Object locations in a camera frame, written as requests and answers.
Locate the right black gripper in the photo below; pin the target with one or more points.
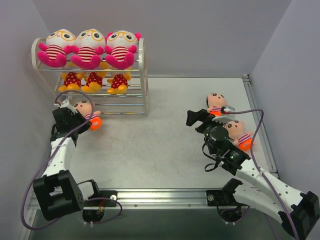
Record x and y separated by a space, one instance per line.
200 122

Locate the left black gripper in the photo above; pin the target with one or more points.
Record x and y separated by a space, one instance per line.
81 124

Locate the peach boy plush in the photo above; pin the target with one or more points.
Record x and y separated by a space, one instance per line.
215 102
240 138
88 111

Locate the yellow bear plush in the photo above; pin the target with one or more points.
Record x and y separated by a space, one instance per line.
72 77
118 82
94 79

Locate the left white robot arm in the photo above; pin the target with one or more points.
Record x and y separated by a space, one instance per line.
56 190

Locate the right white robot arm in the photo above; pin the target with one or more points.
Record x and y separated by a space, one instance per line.
296 211

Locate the cream two-tier shelf rack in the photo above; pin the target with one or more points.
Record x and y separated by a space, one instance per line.
133 102

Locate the pink plush with glasses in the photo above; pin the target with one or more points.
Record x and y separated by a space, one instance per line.
57 46

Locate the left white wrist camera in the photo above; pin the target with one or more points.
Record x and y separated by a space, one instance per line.
65 104

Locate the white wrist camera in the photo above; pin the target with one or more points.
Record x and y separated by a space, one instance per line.
225 116
65 104

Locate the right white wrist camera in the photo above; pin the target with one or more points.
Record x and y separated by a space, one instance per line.
225 116

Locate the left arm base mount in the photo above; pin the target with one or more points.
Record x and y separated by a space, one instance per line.
102 197

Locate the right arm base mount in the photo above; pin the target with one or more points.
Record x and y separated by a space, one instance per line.
223 197

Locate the aluminium front rail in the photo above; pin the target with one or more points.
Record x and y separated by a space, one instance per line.
189 197

